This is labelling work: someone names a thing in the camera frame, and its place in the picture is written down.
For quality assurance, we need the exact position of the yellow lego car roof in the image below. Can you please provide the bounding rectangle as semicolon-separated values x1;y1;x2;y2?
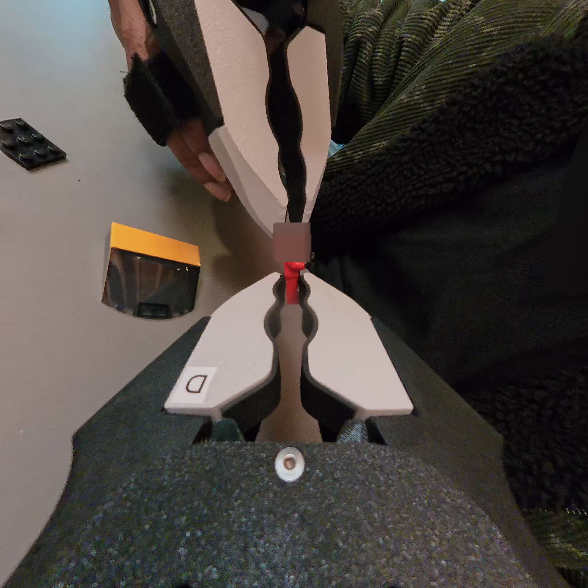
101;223;201;320

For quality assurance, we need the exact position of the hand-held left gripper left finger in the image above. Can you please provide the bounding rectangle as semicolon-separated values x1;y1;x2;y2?
163;271;282;419

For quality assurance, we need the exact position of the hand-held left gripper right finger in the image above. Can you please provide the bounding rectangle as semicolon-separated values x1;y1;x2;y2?
301;273;414;419

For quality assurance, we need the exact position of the red lego minifigure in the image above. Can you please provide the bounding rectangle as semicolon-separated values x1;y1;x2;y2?
282;259;314;305

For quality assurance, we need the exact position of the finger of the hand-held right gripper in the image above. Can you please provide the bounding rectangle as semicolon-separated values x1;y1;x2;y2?
195;0;290;239
285;25;333;224

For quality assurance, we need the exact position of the dark studded lego plate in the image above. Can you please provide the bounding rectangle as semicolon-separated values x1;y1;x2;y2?
0;117;67;171

